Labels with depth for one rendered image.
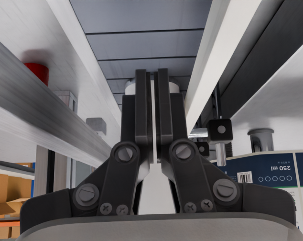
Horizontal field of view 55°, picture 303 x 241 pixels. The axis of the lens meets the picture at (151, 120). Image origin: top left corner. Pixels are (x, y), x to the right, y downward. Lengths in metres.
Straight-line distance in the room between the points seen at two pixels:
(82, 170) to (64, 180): 7.55
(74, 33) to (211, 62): 0.09
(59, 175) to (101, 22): 0.28
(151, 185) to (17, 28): 0.19
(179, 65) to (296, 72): 0.11
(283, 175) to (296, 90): 0.22
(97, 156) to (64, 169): 0.27
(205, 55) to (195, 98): 0.06
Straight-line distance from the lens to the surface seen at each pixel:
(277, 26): 0.28
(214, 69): 0.17
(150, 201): 0.23
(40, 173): 0.43
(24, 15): 0.28
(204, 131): 0.39
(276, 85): 0.32
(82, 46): 0.22
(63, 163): 0.42
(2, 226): 7.56
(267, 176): 0.53
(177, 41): 0.21
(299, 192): 0.55
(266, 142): 0.54
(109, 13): 0.18
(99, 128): 0.39
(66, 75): 0.39
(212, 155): 0.75
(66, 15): 0.19
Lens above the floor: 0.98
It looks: 14 degrees down
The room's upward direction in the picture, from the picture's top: 178 degrees clockwise
